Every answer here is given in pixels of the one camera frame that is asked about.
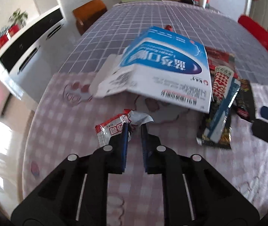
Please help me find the black snack wrapper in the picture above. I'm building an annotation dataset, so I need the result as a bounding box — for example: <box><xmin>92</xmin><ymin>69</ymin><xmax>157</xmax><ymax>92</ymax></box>
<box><xmin>196</xmin><ymin>79</ymin><xmax>255</xmax><ymax>150</ymax></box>

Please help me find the red white snack wrapper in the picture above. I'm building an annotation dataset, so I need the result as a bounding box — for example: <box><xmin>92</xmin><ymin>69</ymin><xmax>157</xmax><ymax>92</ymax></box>
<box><xmin>95</xmin><ymin>109</ymin><xmax>153</xmax><ymax>146</ymax></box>

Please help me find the blue red snack packet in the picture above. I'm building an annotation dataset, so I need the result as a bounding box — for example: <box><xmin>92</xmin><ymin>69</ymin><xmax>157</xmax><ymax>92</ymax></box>
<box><xmin>204</xmin><ymin>66</ymin><xmax>241</xmax><ymax>143</ymax></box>

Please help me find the pink checkered tablecloth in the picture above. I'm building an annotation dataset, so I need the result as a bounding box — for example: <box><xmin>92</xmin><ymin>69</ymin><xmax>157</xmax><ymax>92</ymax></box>
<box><xmin>23</xmin><ymin>73</ymin><xmax>268</xmax><ymax>225</ymax></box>

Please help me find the red chair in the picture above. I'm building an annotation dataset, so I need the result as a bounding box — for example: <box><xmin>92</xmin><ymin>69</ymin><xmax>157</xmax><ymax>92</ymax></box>
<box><xmin>238</xmin><ymin>15</ymin><xmax>268</xmax><ymax>52</ymax></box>

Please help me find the red flattened carton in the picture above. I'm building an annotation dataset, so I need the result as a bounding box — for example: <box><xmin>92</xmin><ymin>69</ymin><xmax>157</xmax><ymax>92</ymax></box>
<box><xmin>205</xmin><ymin>47</ymin><xmax>235</xmax><ymax>73</ymax></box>

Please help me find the blue white medicine box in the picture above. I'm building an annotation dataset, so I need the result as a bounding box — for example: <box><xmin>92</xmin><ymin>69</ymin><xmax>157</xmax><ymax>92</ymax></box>
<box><xmin>89</xmin><ymin>27</ymin><xmax>212</xmax><ymax>113</ymax></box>

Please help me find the white paper cup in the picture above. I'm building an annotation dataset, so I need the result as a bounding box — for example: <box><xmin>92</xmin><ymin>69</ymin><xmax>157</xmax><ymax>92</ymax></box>
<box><xmin>198</xmin><ymin>0</ymin><xmax>208</xmax><ymax>9</ymax></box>

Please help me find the white sideboard cabinet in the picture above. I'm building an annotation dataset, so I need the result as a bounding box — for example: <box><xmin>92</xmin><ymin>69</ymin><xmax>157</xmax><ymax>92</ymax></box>
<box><xmin>0</xmin><ymin>6</ymin><xmax>71</xmax><ymax>103</ymax></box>

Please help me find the grey grid tablecloth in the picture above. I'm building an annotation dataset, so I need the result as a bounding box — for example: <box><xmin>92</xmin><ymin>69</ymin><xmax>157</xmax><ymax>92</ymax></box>
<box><xmin>60</xmin><ymin>1</ymin><xmax>268</xmax><ymax>85</ymax></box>

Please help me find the brown wooden chair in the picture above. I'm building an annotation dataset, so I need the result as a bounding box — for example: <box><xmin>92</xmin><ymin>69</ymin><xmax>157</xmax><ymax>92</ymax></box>
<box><xmin>73</xmin><ymin>0</ymin><xmax>107</xmax><ymax>35</ymax></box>

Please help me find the potted plant on cabinet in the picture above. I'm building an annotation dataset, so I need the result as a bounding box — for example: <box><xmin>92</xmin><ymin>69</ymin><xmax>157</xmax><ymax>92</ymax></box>
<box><xmin>8</xmin><ymin>8</ymin><xmax>28</xmax><ymax>28</ymax></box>

